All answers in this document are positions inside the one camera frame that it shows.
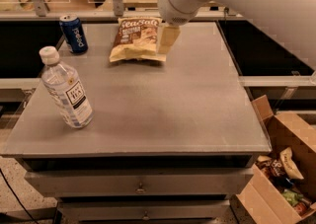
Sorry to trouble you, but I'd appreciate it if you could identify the upper grey drawer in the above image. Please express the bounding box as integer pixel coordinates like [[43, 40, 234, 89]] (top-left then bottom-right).
[[25, 168, 253, 197]]

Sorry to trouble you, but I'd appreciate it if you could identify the black floor cable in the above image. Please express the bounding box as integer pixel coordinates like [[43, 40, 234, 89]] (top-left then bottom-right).
[[0, 168, 40, 224]]

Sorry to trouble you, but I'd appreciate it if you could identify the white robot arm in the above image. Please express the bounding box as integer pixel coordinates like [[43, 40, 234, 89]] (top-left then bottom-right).
[[158, 0, 316, 69]]

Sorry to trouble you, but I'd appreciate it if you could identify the brown sea salt chip bag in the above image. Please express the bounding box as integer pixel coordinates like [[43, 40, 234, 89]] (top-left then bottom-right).
[[109, 17, 166, 62]]

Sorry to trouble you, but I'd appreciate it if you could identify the lower grey drawer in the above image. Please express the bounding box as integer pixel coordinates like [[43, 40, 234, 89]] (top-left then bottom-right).
[[58, 200, 230, 221]]

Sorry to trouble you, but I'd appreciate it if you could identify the brown snack bag in box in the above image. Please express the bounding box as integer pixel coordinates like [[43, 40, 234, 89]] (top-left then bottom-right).
[[256, 156, 285, 179]]

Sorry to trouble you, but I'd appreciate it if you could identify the cardboard box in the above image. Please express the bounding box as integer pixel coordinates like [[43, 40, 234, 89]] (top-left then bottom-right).
[[237, 96, 316, 224]]

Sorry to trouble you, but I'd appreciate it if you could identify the clear plastic tea bottle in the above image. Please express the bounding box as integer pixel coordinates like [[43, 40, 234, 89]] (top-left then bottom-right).
[[39, 46, 93, 128]]

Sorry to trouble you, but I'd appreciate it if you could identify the grey drawer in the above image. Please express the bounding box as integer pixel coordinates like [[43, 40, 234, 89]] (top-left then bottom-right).
[[58, 200, 230, 221], [25, 168, 253, 197]]

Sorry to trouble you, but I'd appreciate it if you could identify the yellow snack bag in box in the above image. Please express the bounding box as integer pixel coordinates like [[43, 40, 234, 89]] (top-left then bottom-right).
[[279, 147, 304, 180]]

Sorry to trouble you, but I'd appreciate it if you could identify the blue pepsi can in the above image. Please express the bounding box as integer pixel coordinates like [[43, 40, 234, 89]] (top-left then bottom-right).
[[59, 14, 88, 54]]

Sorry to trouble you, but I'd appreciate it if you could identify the green snack bag in box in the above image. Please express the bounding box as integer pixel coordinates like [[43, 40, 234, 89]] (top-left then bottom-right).
[[281, 189, 303, 206]]

